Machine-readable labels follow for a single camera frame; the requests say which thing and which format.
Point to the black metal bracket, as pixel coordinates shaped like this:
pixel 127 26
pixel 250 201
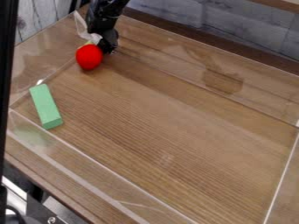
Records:
pixel 49 211

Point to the red strawberry toy fruit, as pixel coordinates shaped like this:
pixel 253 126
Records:
pixel 89 56

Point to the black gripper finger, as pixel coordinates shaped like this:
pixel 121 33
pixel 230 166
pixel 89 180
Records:
pixel 109 42

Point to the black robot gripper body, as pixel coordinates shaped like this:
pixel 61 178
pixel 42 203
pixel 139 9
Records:
pixel 103 14

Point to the clear acrylic tray wall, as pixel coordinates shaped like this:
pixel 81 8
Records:
pixel 179 133

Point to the green rectangular block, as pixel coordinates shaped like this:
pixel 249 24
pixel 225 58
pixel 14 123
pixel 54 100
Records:
pixel 46 106

